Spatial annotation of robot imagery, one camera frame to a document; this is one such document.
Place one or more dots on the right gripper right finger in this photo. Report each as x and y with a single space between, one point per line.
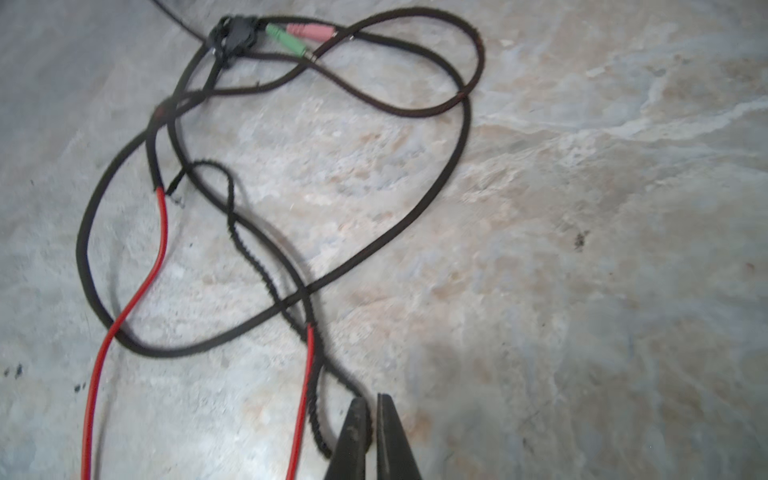
395 459

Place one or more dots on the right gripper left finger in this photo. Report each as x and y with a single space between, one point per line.
348 461

